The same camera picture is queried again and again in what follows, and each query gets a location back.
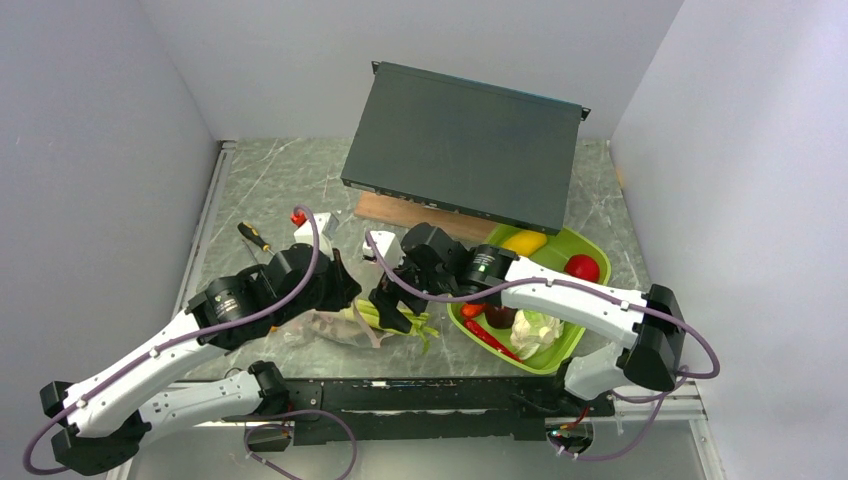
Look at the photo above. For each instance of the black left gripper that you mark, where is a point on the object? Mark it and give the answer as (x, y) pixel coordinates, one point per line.
(345, 287)

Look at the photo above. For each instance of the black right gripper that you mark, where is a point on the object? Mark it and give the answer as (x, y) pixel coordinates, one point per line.
(386, 296)

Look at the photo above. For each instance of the clear zip top bag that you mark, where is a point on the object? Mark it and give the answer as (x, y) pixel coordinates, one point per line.
(352, 327)

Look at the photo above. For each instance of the red tomato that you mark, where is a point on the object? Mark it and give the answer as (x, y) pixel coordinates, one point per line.
(583, 267)

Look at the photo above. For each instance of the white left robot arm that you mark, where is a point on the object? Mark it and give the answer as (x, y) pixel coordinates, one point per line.
(106, 419)

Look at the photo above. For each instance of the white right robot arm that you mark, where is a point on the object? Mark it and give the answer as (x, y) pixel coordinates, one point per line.
(645, 342)

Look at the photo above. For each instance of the long red chili pepper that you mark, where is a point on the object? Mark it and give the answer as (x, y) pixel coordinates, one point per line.
(483, 335)

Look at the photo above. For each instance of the wooden block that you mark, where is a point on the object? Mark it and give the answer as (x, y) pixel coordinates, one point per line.
(403, 213)

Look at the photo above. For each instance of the dark purple eggplant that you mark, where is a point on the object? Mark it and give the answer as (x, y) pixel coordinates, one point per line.
(499, 317)

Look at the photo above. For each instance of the black yellow screwdriver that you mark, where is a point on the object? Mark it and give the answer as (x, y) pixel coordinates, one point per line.
(252, 235)
(255, 260)

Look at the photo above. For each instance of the white cauliflower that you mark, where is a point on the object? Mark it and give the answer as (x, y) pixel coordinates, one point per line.
(533, 332)

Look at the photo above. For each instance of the yellow bell pepper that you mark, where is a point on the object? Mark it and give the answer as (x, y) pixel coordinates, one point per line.
(525, 242)

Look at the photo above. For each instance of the green plastic tray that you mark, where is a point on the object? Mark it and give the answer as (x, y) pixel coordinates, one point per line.
(578, 309)

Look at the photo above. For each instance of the dark rack server chassis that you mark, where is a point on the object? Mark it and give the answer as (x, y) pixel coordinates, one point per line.
(465, 146)

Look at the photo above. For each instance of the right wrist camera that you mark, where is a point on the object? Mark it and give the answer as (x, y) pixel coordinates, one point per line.
(387, 244)

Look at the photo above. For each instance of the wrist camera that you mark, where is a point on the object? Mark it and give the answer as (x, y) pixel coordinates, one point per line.
(326, 224)
(387, 244)

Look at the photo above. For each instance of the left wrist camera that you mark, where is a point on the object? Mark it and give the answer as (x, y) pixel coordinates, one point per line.
(326, 224)

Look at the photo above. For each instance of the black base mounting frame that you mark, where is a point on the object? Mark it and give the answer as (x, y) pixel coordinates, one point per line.
(523, 408)

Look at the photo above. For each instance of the aluminium rail left edge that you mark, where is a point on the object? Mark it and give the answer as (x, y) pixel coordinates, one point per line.
(203, 229)

